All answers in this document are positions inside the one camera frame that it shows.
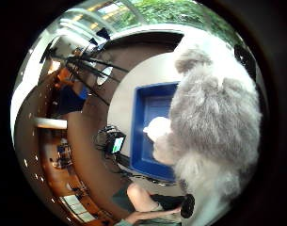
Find grey and white plush toy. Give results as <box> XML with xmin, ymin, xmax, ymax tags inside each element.
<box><xmin>142</xmin><ymin>31</ymin><xmax>263</xmax><ymax>226</ymax></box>

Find green trees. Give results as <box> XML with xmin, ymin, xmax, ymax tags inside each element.
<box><xmin>116</xmin><ymin>0</ymin><xmax>241</xmax><ymax>45</ymax></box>

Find blue rectangular tray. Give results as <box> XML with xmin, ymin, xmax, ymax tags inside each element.
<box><xmin>129</xmin><ymin>81</ymin><xmax>181</xmax><ymax>184</ymax></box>

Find white round stool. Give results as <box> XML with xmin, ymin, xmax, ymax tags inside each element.
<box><xmin>96</xmin><ymin>66</ymin><xmax>114</xmax><ymax>87</ymax></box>

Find small monitor with lit screen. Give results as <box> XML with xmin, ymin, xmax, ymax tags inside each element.
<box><xmin>104</xmin><ymin>131</ymin><xmax>127</xmax><ymax>155</ymax></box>

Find black tripod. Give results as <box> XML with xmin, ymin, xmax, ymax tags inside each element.
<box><xmin>48</xmin><ymin>46</ymin><xmax>129</xmax><ymax>106</ymax></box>

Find person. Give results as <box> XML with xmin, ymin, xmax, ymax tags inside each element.
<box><xmin>53</xmin><ymin>66</ymin><xmax>91</xmax><ymax>116</ymax></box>
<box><xmin>112</xmin><ymin>183</ymin><xmax>186</xmax><ymax>226</ymax></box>

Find white shelf board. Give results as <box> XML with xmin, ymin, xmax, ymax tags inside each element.
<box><xmin>34</xmin><ymin>117</ymin><xmax>69</xmax><ymax>131</ymax></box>

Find row of white panels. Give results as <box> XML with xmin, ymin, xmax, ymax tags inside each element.
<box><xmin>58</xmin><ymin>194</ymin><xmax>97</xmax><ymax>224</ymax></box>

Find black cables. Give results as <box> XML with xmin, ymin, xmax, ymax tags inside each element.
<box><xmin>94</xmin><ymin>124</ymin><xmax>136</xmax><ymax>179</ymax></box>

